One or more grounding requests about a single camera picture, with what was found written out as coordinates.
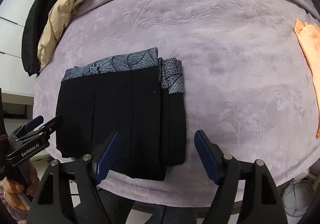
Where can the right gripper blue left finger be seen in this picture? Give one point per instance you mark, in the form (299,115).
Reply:
(105,155)

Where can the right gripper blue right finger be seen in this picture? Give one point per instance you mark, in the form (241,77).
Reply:
(210,155)

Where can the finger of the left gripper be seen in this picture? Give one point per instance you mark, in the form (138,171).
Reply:
(30,126)

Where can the black pants with patterned trim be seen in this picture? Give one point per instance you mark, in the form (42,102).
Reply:
(138,95)

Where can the person's left hand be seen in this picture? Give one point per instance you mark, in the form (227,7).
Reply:
(13,188)

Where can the white wardrobe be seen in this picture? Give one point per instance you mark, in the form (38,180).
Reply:
(17,87)

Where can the black garment on bed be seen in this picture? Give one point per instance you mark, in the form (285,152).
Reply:
(34,26)

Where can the beige puffer jacket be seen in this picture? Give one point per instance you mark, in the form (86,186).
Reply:
(58,18)

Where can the peach cloth on bed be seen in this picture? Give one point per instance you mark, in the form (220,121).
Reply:
(308,38)

